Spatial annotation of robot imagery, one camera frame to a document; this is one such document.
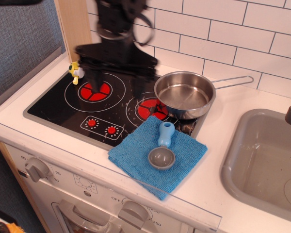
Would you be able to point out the grey sink basin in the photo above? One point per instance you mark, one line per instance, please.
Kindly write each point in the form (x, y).
(257, 168)

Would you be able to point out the yellow and white toy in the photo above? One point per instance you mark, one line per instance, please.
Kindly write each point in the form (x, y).
(76, 72)

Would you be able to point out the silver metal pan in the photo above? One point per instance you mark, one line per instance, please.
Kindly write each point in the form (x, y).
(188, 95)

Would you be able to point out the black toy stovetop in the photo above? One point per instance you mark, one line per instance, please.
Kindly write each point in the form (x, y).
(104, 118)

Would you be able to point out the blue handled grey scoop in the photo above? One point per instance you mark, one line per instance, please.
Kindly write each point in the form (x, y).
(161, 157)

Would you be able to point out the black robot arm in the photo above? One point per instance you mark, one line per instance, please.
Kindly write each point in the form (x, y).
(116, 18)

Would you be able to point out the grey left oven knob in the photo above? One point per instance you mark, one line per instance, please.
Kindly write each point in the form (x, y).
(36, 169)

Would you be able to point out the orange object at corner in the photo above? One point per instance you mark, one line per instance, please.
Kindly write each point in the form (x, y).
(10, 228)

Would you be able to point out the grey right oven knob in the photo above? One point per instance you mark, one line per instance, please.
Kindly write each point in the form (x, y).
(133, 214)

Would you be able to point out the grey oven knob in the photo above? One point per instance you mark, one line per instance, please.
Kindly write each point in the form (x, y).
(133, 214)
(36, 169)

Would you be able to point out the white toy oven front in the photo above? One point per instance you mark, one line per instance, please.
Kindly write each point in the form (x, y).
(82, 197)

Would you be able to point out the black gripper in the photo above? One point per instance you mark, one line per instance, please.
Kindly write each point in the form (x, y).
(116, 55)

